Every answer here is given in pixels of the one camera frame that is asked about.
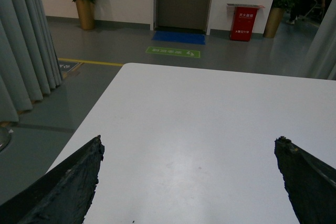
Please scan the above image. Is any right potted plant gold vase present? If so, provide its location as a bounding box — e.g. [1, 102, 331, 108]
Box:
[263, 0, 299, 38]

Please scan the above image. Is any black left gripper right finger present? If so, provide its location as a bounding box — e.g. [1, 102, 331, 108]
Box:
[274, 136, 335, 223]

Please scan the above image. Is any green floor sign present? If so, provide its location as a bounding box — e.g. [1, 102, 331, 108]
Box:
[145, 46, 201, 58]

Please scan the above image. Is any grey curtain right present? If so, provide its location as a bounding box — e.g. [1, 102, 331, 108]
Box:
[304, 0, 335, 80]

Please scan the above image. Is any grey door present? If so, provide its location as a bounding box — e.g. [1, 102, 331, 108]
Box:
[154, 0, 211, 34]

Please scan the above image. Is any grey curtain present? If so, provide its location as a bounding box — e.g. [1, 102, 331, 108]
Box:
[304, 0, 335, 80]
[1, 0, 62, 122]

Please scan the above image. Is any red fire extinguisher box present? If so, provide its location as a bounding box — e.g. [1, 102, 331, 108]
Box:
[227, 3, 265, 41]

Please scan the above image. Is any dark floor sign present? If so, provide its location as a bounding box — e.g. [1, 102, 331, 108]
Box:
[59, 60, 79, 73]

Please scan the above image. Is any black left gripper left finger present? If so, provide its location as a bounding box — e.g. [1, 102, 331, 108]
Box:
[1, 136, 104, 223]

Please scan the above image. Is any blue floor mat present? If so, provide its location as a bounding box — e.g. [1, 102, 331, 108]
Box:
[152, 31, 205, 45]

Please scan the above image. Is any grey curtain left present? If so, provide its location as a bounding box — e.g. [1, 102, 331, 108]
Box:
[1, 0, 62, 122]

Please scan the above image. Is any yellow floor tape line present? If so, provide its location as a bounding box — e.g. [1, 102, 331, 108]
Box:
[58, 58, 124, 67]

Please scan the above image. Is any round metal base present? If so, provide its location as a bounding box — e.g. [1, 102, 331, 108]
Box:
[0, 126, 13, 151]

